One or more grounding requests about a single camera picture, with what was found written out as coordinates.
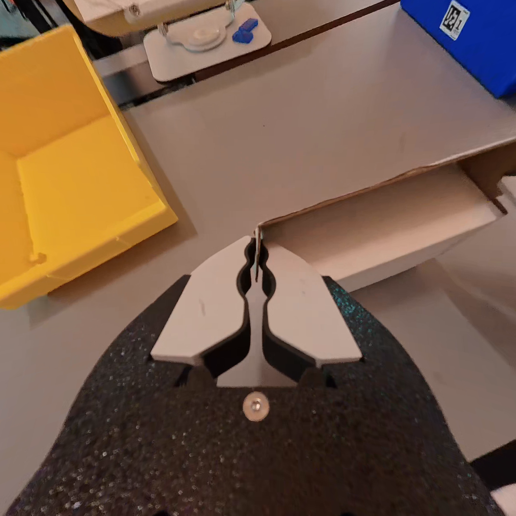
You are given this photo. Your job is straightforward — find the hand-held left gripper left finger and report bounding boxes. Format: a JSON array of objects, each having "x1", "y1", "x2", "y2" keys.
[{"x1": 150, "y1": 236, "x2": 259, "y2": 379}]

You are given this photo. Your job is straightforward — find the yellow plastic bin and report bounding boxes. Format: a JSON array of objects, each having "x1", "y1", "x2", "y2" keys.
[{"x1": 0, "y1": 24, "x2": 179, "y2": 310}]

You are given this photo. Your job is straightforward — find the blue plastic bin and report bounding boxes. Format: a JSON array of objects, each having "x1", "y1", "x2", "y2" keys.
[{"x1": 400, "y1": 0, "x2": 516, "y2": 99}]

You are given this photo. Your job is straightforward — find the blue clips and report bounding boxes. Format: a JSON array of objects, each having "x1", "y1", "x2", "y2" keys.
[{"x1": 232, "y1": 18, "x2": 259, "y2": 44}]

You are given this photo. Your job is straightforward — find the printed instruction sheet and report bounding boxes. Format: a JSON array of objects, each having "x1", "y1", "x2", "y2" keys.
[{"x1": 74, "y1": 0, "x2": 226, "y2": 23}]

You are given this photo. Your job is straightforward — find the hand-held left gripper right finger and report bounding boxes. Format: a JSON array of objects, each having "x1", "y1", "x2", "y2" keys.
[{"x1": 258, "y1": 242, "x2": 363, "y2": 383}]

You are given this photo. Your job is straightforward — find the white cardboard box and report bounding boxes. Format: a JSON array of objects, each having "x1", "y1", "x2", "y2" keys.
[{"x1": 254, "y1": 137, "x2": 516, "y2": 293}]

